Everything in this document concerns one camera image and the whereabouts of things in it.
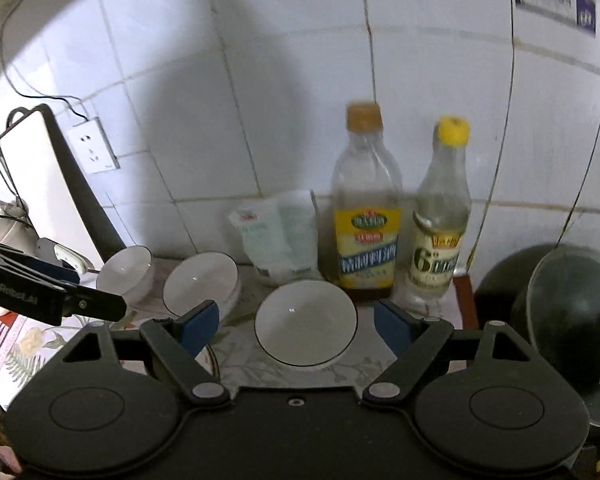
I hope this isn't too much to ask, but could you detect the large white plate black rim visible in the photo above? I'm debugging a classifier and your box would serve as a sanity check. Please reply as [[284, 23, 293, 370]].
[[206, 342, 222, 380]]

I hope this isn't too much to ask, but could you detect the wall sticker label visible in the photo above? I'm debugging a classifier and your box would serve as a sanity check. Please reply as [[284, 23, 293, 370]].
[[511, 0, 597, 37]]

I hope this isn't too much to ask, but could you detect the oil bottle yellow label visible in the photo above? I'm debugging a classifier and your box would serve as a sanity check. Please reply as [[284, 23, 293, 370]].
[[331, 102, 404, 302]]

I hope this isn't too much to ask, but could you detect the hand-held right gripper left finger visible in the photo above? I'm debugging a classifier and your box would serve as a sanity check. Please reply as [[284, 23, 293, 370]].
[[55, 300, 232, 407]]

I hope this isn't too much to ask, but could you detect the white rice cooker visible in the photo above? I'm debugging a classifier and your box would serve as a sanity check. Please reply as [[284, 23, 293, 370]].
[[0, 201, 37, 257]]

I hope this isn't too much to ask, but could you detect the grey cleaver white handle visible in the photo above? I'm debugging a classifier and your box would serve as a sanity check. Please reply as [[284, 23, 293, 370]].
[[34, 237, 97, 277]]

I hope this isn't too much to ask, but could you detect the white wall socket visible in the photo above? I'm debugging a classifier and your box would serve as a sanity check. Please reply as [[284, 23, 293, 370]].
[[67, 117, 120, 175]]

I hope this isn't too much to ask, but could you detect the glass wok lid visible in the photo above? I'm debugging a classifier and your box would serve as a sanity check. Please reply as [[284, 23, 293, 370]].
[[510, 247, 600, 429]]

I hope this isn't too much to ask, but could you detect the white ribbed bowl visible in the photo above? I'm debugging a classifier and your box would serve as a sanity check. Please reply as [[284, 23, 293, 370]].
[[162, 251, 241, 322], [254, 280, 359, 372], [95, 245, 154, 307]]

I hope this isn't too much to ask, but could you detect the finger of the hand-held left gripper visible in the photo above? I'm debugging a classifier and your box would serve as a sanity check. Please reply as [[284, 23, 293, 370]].
[[62, 284, 127, 322], [0, 236, 82, 285]]

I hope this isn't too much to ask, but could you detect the black power cable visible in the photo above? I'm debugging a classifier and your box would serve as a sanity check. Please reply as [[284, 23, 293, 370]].
[[0, 0, 89, 124]]

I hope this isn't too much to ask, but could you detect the floral tablecloth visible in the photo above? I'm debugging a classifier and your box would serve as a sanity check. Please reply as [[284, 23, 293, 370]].
[[0, 257, 468, 411]]

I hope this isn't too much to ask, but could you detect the clear plastic salt bag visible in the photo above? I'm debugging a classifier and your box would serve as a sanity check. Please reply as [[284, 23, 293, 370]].
[[228, 189, 321, 287]]

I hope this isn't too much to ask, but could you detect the white cutting board dark frame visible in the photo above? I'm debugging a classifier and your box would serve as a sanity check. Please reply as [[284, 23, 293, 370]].
[[0, 103, 124, 272]]

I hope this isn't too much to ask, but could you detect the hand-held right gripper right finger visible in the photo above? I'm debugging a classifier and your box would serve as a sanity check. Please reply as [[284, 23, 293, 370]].
[[362, 300, 537, 407]]

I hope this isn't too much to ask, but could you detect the clear vinegar bottle yellow cap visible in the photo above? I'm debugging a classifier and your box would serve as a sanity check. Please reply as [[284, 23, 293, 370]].
[[404, 115, 472, 317]]

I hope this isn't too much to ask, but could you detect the black wok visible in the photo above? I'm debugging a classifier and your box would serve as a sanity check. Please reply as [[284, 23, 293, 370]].
[[472, 242, 600, 431]]

